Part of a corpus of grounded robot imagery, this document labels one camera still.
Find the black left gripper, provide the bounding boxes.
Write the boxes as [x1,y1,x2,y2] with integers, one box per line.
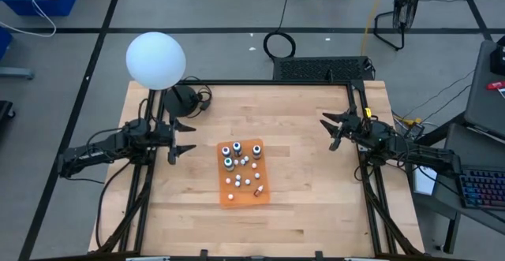
[136,110,198,166]

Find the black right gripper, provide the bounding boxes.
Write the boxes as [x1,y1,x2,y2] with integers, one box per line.
[319,110,395,152]

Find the black mesh mat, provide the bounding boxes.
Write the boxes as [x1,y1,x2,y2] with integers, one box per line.
[271,55,376,82]

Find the white globe table lamp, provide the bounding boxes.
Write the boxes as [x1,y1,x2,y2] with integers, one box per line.
[125,31,200,118]

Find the orange translucent plastic bin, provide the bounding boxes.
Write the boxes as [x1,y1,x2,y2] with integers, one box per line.
[216,138,272,210]

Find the white paper sheet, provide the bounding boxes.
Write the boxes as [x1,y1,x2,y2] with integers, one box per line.
[412,165,437,196]

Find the grey desk with keyboard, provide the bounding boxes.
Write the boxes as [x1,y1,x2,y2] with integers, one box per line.
[432,122,505,237]

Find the black floor fan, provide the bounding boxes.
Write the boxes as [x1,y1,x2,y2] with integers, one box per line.
[372,0,423,52]

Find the black backlit keyboard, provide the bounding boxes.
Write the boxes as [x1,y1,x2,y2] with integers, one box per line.
[457,166,505,211]

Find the black desk item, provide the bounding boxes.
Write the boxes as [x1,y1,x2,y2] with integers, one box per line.
[489,35,505,76]

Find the black floor object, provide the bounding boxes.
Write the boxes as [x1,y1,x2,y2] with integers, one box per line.
[0,99,17,122]

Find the grey floor stand foot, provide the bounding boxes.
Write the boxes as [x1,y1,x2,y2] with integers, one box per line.
[0,66,36,81]

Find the blue container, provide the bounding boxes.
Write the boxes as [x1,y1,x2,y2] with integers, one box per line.
[0,26,13,62]

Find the black lamp cable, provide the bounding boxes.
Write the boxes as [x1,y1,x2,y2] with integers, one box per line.
[179,75,213,119]

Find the yellow plug cable bundle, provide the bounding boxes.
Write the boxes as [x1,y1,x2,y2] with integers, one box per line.
[394,114,425,140]

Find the black aluminium table frame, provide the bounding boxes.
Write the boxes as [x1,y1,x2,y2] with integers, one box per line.
[88,78,426,261]

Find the coiled black floor cable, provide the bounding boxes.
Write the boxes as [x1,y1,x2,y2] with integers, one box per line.
[262,0,297,60]

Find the black left base cable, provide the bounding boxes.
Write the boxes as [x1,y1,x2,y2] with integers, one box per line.
[94,158,137,250]

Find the yellow hanging cable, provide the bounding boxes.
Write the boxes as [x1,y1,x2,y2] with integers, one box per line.
[361,0,390,56]

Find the black floor cables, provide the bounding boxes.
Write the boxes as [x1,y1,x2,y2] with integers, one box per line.
[421,69,475,118]

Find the white floor cable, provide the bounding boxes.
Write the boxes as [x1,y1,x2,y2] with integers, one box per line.
[0,0,58,39]

